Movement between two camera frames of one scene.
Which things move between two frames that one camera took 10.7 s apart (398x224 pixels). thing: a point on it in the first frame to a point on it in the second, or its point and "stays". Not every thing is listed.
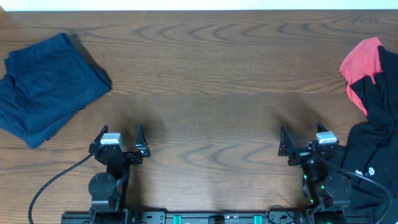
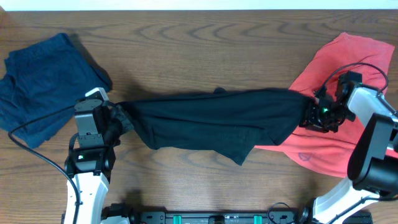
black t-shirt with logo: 372,145 to 229,123
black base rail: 216,218 stays
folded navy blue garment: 47,82 stays
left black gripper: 123,156 to 118,121
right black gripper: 286,149 to 311,121
